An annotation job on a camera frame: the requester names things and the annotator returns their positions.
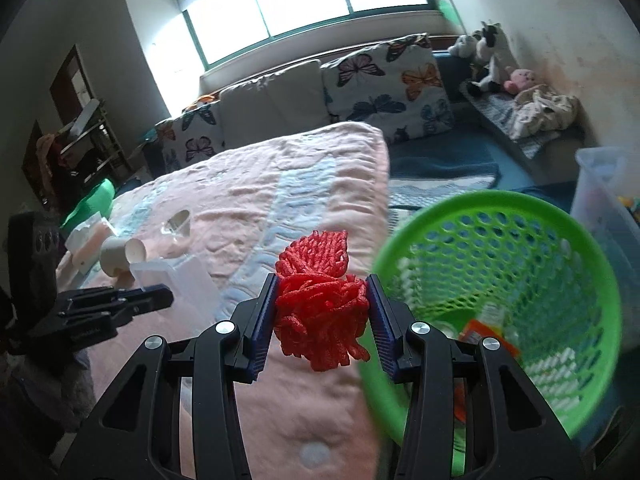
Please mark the dark wooden shelf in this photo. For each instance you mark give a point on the dark wooden shelf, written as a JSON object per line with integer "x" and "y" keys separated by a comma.
{"x": 64, "y": 165}

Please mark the red foam fruit net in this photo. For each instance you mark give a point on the red foam fruit net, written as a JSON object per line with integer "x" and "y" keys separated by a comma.
{"x": 321, "y": 310}

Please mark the red snack bag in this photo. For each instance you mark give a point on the red snack bag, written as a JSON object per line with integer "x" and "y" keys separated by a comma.
{"x": 474, "y": 332}

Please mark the butterfly cushion left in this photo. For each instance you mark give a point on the butterfly cushion left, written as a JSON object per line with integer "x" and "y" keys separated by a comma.
{"x": 193, "y": 136}

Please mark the grey plush toy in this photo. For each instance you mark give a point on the grey plush toy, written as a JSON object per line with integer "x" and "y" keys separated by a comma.
{"x": 463, "y": 47}

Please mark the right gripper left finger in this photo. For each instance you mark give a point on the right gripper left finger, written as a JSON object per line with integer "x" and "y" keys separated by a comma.
{"x": 133, "y": 432}

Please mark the pink plush toy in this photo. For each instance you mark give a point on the pink plush toy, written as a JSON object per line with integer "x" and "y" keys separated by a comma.
{"x": 519, "y": 80}

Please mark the small clear plastic cup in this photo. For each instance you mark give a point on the small clear plastic cup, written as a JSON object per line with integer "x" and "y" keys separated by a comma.
{"x": 178, "y": 226}

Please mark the pink tissue pack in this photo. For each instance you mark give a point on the pink tissue pack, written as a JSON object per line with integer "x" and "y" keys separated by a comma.
{"x": 85, "y": 241}

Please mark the pink quilted blanket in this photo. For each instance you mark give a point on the pink quilted blanket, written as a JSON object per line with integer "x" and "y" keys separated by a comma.
{"x": 246, "y": 213}

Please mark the clear plastic storage bin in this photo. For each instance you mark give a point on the clear plastic storage bin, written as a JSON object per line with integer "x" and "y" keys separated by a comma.
{"x": 606, "y": 177}

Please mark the green plastic basket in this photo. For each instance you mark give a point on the green plastic basket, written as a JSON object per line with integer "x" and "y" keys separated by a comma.
{"x": 445, "y": 261}

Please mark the striped grey mat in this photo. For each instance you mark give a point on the striped grey mat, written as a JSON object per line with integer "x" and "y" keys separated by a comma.
{"x": 498, "y": 109}

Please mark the butterfly cushion right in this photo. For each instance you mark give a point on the butterfly cushion right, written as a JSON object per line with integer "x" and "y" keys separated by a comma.
{"x": 395, "y": 86}

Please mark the butterfly cushion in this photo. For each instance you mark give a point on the butterfly cushion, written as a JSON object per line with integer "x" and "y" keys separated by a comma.
{"x": 395, "y": 86}
{"x": 193, "y": 136}

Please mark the clear rectangular plastic container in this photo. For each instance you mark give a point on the clear rectangular plastic container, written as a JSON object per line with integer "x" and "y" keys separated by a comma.
{"x": 196, "y": 297}

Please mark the crumpled beige cloth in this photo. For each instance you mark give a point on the crumpled beige cloth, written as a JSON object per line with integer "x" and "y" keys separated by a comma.
{"x": 541, "y": 109}

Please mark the white paper cup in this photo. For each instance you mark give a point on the white paper cup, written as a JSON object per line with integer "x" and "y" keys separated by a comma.
{"x": 117, "y": 254}

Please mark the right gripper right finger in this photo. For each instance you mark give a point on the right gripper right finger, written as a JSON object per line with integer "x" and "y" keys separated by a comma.
{"x": 510, "y": 430}

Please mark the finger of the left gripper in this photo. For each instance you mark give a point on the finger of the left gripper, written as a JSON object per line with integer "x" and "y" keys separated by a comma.
{"x": 71, "y": 333}
{"x": 114, "y": 300}

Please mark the cow plush toy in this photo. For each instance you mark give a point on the cow plush toy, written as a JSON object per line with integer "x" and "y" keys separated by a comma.
{"x": 493, "y": 49}

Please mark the white sofa cushion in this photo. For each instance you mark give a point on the white sofa cushion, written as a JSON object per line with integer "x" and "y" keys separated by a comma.
{"x": 277, "y": 104}

